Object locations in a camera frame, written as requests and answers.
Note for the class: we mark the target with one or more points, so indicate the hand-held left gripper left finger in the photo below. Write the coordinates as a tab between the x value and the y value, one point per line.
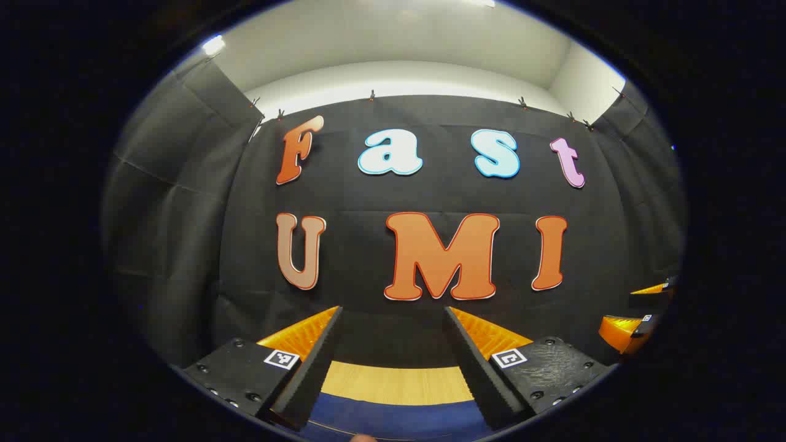
310	380

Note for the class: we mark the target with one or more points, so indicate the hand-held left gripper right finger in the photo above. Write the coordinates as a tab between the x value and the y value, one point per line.
482	380

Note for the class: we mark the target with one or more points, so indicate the ceiling light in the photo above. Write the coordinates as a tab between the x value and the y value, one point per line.
214	45

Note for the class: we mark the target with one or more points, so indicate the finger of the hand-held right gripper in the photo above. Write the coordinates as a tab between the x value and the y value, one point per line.
651	299
620	334

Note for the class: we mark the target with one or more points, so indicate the blue denim jeans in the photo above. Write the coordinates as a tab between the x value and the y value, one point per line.
393	420

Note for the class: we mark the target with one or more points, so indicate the black backdrop cloth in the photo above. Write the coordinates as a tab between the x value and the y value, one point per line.
356	196

